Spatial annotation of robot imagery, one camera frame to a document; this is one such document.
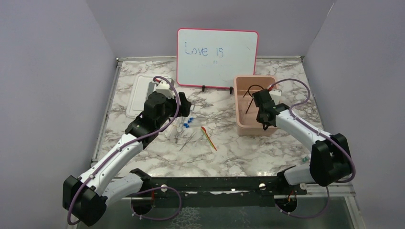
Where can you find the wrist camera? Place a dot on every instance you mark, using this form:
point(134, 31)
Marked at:
point(275, 94)
point(164, 88)

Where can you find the metal tweezers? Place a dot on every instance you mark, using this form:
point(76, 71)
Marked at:
point(188, 140)

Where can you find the blue-capped test tube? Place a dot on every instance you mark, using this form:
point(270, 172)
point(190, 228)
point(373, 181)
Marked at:
point(189, 123)
point(199, 118)
point(193, 126)
point(202, 121)

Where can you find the white plastic bin lid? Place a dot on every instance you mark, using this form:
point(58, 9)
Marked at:
point(142, 87)

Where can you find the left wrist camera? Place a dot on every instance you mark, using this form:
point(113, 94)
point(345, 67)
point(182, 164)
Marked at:
point(164, 88)

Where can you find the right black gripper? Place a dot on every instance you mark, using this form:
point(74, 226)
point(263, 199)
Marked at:
point(258, 119)

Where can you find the pink plastic bin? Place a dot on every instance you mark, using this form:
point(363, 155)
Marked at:
point(246, 123)

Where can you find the black base frame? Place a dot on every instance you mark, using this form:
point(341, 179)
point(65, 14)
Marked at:
point(206, 192)

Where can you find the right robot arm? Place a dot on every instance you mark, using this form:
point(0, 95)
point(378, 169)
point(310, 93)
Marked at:
point(329, 159)

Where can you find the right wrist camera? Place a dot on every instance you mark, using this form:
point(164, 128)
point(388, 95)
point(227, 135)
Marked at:
point(275, 94)

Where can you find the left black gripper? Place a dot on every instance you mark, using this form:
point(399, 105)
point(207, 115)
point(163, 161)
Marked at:
point(184, 109)

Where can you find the black wire ring stand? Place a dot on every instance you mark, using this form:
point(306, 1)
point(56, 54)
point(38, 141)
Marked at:
point(250, 94)

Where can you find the pink-framed whiteboard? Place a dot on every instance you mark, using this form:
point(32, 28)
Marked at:
point(213, 58)

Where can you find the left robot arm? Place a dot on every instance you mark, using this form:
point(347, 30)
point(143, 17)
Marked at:
point(87, 196)

